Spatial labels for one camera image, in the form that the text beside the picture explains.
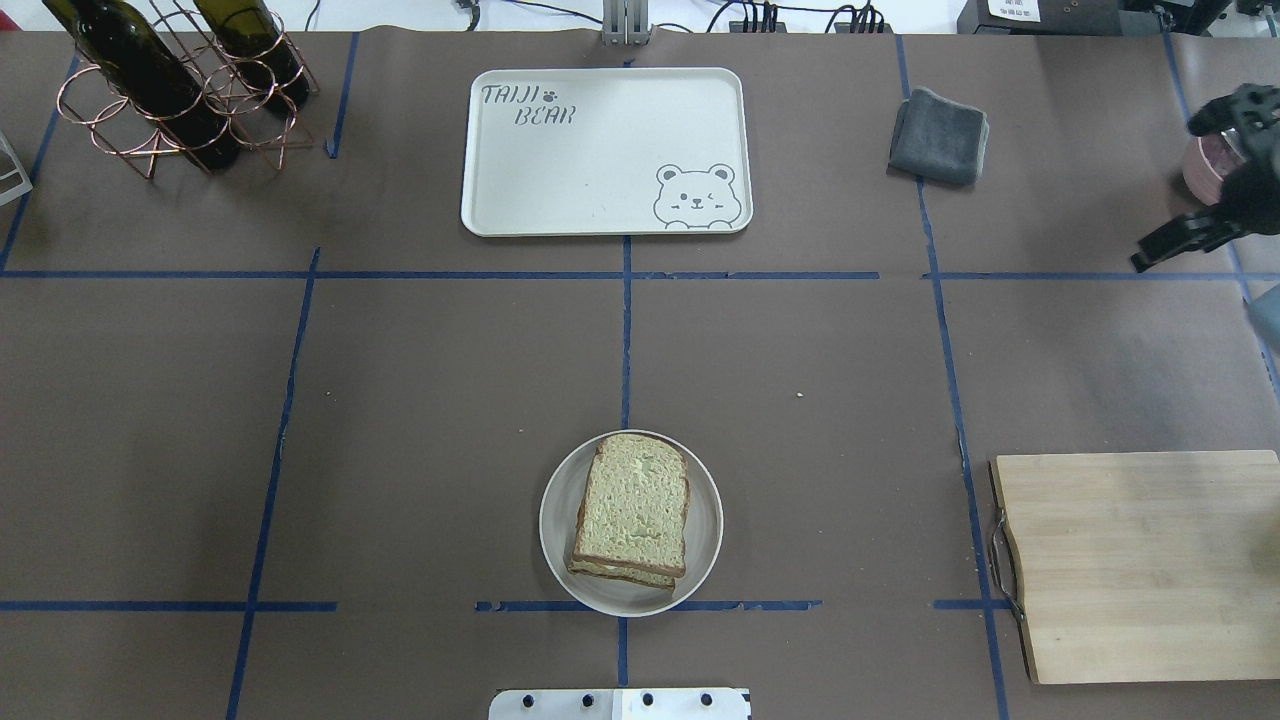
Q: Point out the cream bear tray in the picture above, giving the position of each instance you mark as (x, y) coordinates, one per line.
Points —
(606, 152)

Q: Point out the bread slice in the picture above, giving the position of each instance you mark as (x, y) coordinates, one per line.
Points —
(635, 471)

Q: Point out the white round plate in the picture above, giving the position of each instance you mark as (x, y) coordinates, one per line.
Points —
(556, 527)

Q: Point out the copper wire bottle rack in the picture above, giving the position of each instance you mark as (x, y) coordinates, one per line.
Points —
(204, 81)

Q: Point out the pink bowl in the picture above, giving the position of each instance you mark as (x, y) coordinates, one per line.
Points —
(1208, 161)

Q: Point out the dark wine bottle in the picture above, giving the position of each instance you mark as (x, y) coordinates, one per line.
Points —
(247, 30)
(115, 36)

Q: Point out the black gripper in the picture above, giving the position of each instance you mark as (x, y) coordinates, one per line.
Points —
(1259, 196)

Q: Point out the folded grey cloth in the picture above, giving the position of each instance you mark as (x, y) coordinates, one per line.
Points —
(939, 139)

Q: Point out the aluminium frame post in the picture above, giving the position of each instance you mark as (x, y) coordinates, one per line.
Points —
(626, 23)

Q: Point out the dark wine bottle back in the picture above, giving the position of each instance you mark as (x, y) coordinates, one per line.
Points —
(247, 30)

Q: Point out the dark wine bottle front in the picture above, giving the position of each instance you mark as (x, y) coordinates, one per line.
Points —
(115, 36)

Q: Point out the wooden cutting board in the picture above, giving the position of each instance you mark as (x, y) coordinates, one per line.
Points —
(1144, 567)

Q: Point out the white wire cup rack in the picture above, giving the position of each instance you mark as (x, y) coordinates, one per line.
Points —
(15, 181)

